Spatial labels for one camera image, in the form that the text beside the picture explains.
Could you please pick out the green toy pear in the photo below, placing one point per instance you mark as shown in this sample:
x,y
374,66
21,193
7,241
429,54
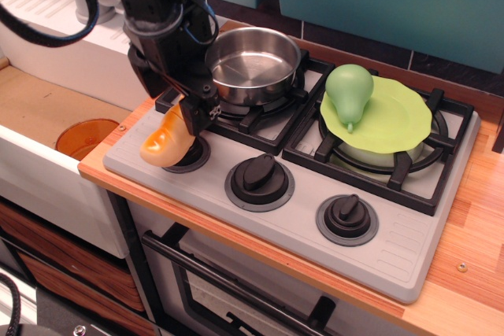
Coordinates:
x,y
349,87

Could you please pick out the orange plastic cup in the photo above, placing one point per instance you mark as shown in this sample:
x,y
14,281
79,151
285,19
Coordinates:
x,y
80,139

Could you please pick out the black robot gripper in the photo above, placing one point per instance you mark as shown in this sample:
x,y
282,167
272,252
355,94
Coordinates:
x,y
168,44

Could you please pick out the black left stove knob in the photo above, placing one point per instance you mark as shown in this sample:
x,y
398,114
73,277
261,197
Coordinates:
x,y
194,159

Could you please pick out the green plastic plate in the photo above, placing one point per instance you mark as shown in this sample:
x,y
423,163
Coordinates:
x,y
395,119

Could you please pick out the black left burner grate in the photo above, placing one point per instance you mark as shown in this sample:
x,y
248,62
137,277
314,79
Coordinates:
x,y
268,127

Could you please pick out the grey toy stove top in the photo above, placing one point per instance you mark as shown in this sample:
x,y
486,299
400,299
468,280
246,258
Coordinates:
x,y
394,263

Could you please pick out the black middle stove knob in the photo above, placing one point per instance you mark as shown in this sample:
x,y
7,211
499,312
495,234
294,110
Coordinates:
x,y
260,184

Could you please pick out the toy bread loaf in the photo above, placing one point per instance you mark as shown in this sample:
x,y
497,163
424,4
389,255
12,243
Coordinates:
x,y
170,142

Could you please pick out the steel pot with handle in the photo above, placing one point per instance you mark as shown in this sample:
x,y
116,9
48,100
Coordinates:
x,y
253,66

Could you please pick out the black stove knob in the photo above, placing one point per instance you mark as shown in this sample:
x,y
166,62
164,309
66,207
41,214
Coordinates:
x,y
347,220
194,159
260,184

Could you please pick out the oven door with black handle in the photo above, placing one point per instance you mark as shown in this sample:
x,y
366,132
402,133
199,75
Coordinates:
x,y
231,294

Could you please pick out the black right burner grate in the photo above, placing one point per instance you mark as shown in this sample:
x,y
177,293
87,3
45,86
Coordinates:
x,y
417,178

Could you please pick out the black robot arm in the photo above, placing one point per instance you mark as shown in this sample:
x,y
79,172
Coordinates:
x,y
168,44

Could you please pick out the wooden drawer fronts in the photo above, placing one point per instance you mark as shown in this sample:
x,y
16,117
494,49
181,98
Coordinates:
x,y
74,270

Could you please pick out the black right stove knob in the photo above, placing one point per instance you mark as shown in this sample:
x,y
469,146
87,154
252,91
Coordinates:
x,y
347,220

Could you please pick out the black burner grate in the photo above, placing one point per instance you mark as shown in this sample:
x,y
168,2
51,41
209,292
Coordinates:
x,y
268,127
417,178

